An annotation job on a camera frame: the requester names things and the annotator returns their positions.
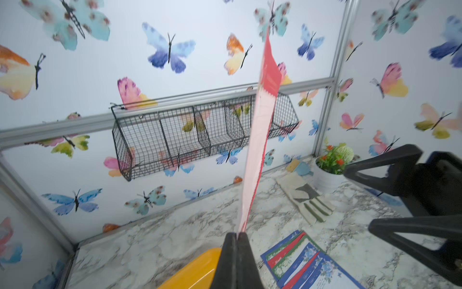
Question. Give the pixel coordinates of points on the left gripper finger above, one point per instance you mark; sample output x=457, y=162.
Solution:
x=236, y=268

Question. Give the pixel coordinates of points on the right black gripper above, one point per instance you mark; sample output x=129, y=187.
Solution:
x=432, y=192

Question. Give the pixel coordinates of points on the yellow plastic storage tray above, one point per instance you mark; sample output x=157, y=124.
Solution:
x=197, y=274

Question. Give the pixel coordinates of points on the red stationery paper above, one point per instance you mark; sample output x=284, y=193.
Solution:
x=265, y=103
x=299, y=274
x=292, y=244

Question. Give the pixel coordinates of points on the beige green gardening glove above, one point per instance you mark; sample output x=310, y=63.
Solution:
x=311, y=205

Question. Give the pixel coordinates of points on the white potted flower plant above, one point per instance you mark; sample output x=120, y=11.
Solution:
x=329, y=167

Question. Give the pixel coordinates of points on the small wooden hand brush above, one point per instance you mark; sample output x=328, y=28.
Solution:
x=299, y=167

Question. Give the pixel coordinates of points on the black wire wall basket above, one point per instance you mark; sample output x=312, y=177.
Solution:
x=170, y=141

